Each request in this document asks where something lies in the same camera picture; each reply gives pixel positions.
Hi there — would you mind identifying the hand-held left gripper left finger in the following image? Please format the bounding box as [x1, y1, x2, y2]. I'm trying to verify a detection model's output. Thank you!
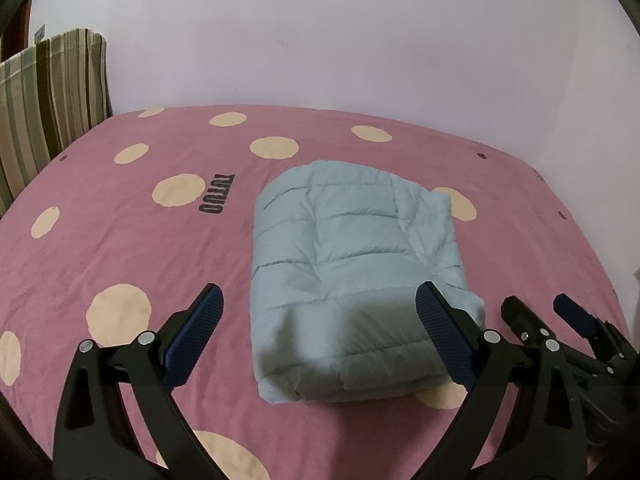
[52, 283, 226, 480]

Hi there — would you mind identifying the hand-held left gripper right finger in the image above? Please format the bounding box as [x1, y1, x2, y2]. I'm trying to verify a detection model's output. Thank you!
[415, 281, 588, 480]

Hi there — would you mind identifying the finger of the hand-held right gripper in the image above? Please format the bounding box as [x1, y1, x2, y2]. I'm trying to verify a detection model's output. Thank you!
[553, 294, 638, 361]
[501, 296, 596, 376]

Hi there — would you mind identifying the light blue puffer jacket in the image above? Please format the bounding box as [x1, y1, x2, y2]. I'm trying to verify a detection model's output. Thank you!
[248, 160, 487, 405]

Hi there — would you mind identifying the pink spotted bed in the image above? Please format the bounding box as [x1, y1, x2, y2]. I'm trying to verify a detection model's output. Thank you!
[0, 105, 632, 480]

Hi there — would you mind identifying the striped headboard cushion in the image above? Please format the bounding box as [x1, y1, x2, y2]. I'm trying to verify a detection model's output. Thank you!
[0, 28, 112, 216]

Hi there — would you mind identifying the brown door frame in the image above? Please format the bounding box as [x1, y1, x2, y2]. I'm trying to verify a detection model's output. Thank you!
[0, 0, 36, 63]

